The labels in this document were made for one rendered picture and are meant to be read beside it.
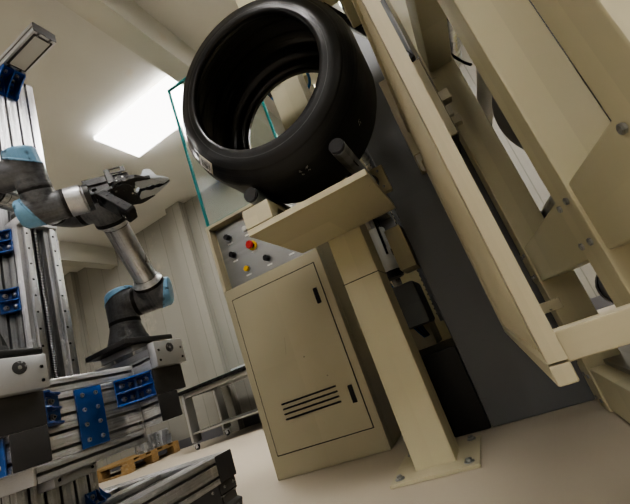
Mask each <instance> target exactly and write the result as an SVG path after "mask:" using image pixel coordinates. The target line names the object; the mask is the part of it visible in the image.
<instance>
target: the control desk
mask: <svg viewBox="0 0 630 504"><path fill-rule="evenodd" d="M252 206H254V205H253V204H251V203H249V204H248V205H246V206H244V207H242V208H240V209H239V210H237V211H235V212H233V213H232V214H230V215H228V216H226V217H224V218H223V219H221V220H219V221H217V222H215V223H214V224H212V225H210V226H208V227H206V228H205V230H206V233H207V237H208V240H209V244H210V247H211V251H212V254H213V258H214V261H215V265H216V268H217V271H218V275H219V278H220V282H221V285H222V289H223V292H225V293H224V295H225V298H226V302H227V305H228V309H229V312H230V316H231V319H232V323H233V326H234V330H235V333H236V337H237V340H238V343H239V347H240V350H241V354H242V357H243V361H244V364H245V368H246V371H247V375H248V378H249V382H250V385H251V389H252V392H253V395H254V399H255V402H256V406H257V409H258V413H259V416H260V420H261V423H262V427H263V430H264V434H265V437H266V441H267V444H268V447H269V451H270V454H271V458H272V461H273V465H274V468H275V472H276V475H277V479H278V481H280V480H284V479H288V478H291V477H295V476H298V475H302V474H306V473H309V472H313V471H316V470H320V469H324V468H327V467H331V466H334V465H338V464H342V463H345V462H349V461H352V460H356V459H360V458H363V457H367V456H370V455H374V454H378V453H381V452H385V451H388V450H391V449H392V448H393V446H394V445H395V443H396V441H397V440H398V438H399V437H400V435H401V431H400V428H399V426H398V423H397V421H396V418H395V415H394V413H393V410H392V408H391V405H390V402H389V400H388V397H387V395H386V392H385V389H384V387H383V384H382V381H381V379H380V376H379V374H378V371H377V368H376V366H375V363H374V361H373V358H372V355H371V353H370V350H369V348H368V345H367V342H366V340H365V337H364V335H363V332H362V329H361V327H360V324H359V321H358V319H357V316H356V314H355V311H354V308H353V306H352V303H351V301H350V298H349V297H348V293H347V290H346V288H345V286H344V282H343V280H342V277H341V276H340V272H339V269H338V267H337V264H336V261H335V259H334V256H333V254H332V251H331V248H330V246H329V243H328V241H327V242H325V243H323V244H321V245H319V246H317V247H315V248H313V249H311V250H309V251H307V252H305V253H300V252H297V251H294V250H290V249H287V248H284V247H281V246H278V245H274V244H271V243H268V242H265V241H262V240H258V239H255V238H252V237H249V235H248V232H247V231H248V230H247V228H246V225H245V222H244V219H243V216H242V212H243V211H245V210H247V209H249V208H251V207H252Z"/></svg>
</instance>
